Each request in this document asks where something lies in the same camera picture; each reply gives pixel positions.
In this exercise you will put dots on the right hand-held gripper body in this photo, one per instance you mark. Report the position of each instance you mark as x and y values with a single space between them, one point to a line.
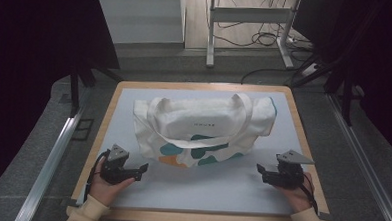
288 173

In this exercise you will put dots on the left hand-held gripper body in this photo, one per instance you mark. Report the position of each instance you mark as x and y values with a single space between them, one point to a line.
114 168

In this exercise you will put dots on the white canvas tote bag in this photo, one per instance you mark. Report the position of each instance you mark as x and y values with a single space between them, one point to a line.
203 121

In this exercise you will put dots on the person's left hand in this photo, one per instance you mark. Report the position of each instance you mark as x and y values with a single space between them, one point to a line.
105 190

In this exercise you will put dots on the person's right hand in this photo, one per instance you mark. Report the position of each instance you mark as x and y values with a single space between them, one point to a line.
297 198

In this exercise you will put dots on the wooden framed work board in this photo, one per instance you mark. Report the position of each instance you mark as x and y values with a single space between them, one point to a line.
197 190

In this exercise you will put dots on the black metal stand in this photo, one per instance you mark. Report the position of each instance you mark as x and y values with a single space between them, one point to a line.
346 97
74 91

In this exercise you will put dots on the white power strip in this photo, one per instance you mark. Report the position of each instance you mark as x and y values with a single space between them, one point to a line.
310 70

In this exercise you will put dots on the black curtain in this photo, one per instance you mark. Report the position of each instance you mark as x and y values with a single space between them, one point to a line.
379 58
29 50

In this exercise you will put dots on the aluminium floor rail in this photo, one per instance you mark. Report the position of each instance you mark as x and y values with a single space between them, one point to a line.
365 164
44 177

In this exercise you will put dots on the white metal desk frame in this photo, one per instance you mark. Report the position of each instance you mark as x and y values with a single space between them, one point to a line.
248 15

